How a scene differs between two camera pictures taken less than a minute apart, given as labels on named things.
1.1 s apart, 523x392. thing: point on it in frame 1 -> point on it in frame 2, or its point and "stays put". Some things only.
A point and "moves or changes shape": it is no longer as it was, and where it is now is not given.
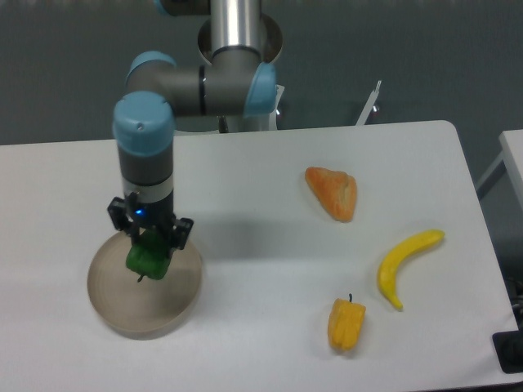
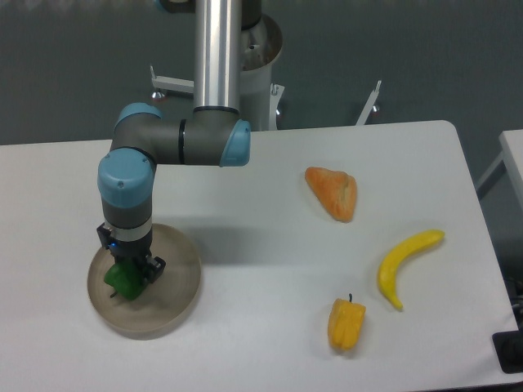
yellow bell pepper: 345,323 stays put
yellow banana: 387,272 stays put
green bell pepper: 150,254 moves or changes shape
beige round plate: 140,308 stays put
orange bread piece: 336,190 stays put
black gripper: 128,218 -> 137,250
